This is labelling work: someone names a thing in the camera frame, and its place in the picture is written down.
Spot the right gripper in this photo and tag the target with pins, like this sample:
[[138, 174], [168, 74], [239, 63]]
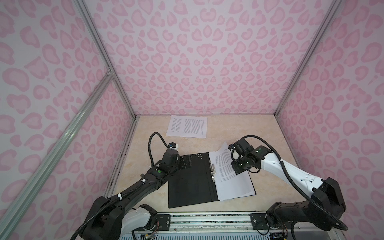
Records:
[[236, 169]]

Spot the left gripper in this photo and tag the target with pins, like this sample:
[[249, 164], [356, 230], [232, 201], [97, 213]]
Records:
[[189, 162]]

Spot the blue folder black inside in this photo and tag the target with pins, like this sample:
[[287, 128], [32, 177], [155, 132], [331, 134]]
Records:
[[193, 186]]

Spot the printed paper sheet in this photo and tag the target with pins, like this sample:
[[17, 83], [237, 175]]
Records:
[[229, 185]]

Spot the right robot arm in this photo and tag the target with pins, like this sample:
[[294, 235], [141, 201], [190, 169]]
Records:
[[323, 203]]

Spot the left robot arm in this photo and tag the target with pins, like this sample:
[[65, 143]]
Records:
[[105, 218]]

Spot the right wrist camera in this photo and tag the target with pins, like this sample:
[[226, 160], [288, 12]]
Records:
[[233, 147]]

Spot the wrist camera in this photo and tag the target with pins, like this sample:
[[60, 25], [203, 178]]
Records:
[[233, 147], [173, 146]]

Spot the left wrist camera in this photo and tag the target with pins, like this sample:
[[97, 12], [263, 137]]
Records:
[[173, 146]]

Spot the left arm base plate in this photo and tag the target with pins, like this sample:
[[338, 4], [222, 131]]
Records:
[[159, 222]]

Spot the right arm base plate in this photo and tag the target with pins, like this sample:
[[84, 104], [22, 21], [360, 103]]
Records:
[[259, 222]]

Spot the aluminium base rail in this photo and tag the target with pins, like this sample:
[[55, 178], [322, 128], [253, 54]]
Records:
[[216, 226]]

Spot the right corner aluminium post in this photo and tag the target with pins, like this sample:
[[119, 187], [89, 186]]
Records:
[[326, 23]]

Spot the corner aluminium post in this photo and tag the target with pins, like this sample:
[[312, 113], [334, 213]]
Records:
[[326, 23], [91, 26]]

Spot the diagonal aluminium frame bar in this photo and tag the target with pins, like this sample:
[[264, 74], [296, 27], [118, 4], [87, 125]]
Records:
[[21, 204]]

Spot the left corner aluminium post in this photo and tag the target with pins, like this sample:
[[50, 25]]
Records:
[[91, 26]]

